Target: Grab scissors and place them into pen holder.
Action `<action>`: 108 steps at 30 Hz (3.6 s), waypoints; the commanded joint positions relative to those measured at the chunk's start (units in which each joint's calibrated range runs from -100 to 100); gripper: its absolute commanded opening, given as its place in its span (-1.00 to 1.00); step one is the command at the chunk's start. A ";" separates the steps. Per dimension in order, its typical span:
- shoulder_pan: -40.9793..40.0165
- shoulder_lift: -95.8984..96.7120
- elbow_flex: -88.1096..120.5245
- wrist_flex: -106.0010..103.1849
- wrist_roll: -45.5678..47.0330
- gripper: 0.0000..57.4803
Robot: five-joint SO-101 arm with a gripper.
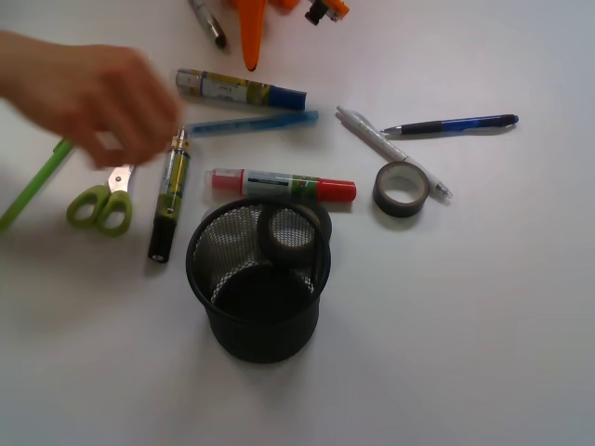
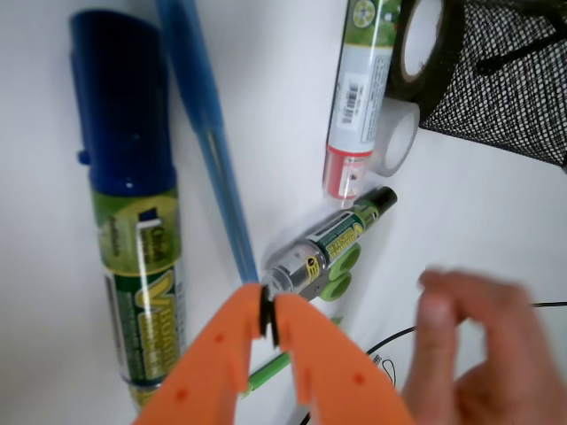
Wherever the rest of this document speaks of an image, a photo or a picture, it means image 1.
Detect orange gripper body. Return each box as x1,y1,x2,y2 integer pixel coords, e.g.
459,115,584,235
271,0,350,24

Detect black mesh pen holder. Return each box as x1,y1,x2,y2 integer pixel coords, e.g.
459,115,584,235
185,197,331,363

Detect white pen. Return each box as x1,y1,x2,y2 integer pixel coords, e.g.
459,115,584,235
337,106,453,199

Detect blue black ballpoint pen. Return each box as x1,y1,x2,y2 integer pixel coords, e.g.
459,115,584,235
381,114,519,136

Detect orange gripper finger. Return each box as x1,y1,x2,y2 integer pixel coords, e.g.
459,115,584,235
231,0,268,72

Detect bare human hand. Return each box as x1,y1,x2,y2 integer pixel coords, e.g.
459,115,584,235
1,31,179,167

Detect silver dark pen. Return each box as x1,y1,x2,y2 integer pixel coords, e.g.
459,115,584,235
189,0,227,50

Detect red cap marker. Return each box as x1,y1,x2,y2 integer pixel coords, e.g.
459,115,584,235
210,168,357,203

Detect black cap marker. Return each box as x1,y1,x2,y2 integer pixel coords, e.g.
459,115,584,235
148,128,191,263

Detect black tape roll in holder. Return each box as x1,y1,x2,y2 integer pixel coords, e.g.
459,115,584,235
257,201,332,269

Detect green handled scissors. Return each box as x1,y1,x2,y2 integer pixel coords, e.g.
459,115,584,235
66,164,135,237

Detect green pen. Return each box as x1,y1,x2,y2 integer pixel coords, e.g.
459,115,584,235
1,138,74,232

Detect black tape roll on table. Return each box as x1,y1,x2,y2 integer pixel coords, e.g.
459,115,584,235
372,162,430,218

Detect blue cap marker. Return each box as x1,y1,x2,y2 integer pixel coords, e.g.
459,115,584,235
175,69,307,112

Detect translucent blue pen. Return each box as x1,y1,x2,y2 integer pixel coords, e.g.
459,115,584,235
185,111,319,138

